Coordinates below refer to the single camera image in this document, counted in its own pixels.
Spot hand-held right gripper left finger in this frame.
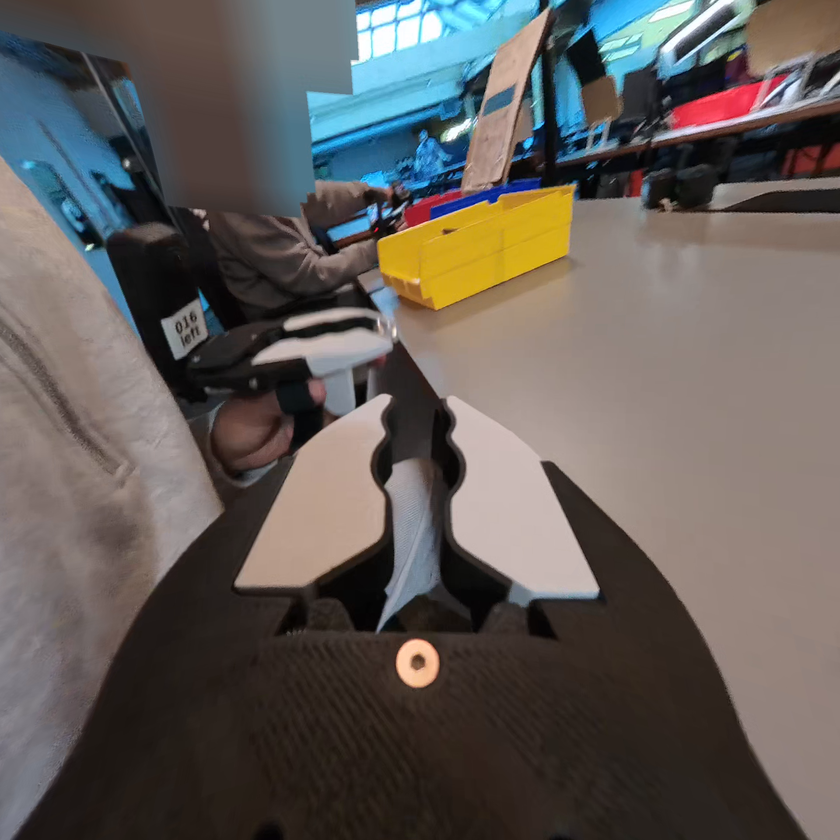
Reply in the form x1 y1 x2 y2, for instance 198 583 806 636
233 394 398 598

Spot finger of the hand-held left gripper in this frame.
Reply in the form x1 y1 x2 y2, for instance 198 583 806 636
282 308 386 333
252 328 395 378

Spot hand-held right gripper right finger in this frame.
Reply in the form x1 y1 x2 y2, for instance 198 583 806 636
438 395 601 606

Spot grey desk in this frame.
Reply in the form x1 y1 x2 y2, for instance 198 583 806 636
357 177 840 840

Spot black devices on desk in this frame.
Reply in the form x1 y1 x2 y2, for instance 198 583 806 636
642 163 721 211

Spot person's left hand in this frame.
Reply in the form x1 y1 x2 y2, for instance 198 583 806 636
210 379 329 475

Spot black office chair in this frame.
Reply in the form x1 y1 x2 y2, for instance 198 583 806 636
107 222 227 403

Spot small red plastic bin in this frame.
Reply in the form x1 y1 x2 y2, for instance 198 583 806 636
403 190 463 227

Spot yellow plastic bin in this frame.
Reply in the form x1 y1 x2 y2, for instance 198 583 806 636
377 185 577 311

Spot blue plastic bin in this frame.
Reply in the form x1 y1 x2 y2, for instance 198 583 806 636
430 177 542 221

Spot grey hooded sweatshirt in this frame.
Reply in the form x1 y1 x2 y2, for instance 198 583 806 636
0 156 225 840

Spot tall cardboard sheet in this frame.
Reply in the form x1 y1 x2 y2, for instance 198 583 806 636
462 8 557 194

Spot black metal pole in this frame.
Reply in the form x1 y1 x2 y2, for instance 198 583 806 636
538 0 560 188

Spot large red plastic bin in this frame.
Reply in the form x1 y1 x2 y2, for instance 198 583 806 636
668 77 788 130

